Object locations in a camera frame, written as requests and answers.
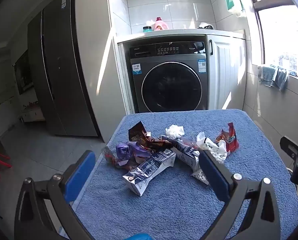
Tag crushed blue white carton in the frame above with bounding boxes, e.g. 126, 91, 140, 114
160, 135, 211, 186

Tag white countertop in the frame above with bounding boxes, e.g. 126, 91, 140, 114
114, 28, 246, 39

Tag white cabinet door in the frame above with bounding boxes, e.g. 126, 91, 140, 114
206, 35, 247, 110

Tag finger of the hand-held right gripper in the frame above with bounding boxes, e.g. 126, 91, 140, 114
280, 135, 298, 190

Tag clear red plastic wrapper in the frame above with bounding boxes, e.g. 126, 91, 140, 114
101, 146, 129, 169

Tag pink detergent bottle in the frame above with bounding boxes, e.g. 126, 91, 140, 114
154, 17, 171, 31

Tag white kitchen cabinet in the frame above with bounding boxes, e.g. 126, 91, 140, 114
0, 90, 16, 138

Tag purple foil wrapper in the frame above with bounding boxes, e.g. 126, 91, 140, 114
116, 142, 152, 161

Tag dark grey refrigerator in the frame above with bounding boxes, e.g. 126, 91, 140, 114
27, 0, 99, 137

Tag white plastic bag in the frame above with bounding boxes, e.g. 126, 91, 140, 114
196, 131, 230, 165

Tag blue terry towel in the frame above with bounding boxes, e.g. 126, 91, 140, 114
71, 109, 298, 240

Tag grey washing machine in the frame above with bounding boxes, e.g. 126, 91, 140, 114
129, 41, 209, 113

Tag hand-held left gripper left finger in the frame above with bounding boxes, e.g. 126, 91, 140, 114
14, 151, 96, 240

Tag red snack packet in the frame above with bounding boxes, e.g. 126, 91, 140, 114
215, 122, 239, 153

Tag dark red snack bag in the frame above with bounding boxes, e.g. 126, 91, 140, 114
128, 121, 173, 153

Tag blue hanging cloth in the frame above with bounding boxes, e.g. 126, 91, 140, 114
272, 67, 288, 92
258, 65, 277, 87

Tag flattened blue white carton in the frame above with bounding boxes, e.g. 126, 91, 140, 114
122, 149, 176, 197

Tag crumpled white tissue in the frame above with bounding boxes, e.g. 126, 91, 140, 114
165, 124, 185, 139

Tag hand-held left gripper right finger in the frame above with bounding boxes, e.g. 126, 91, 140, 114
198, 151, 282, 240

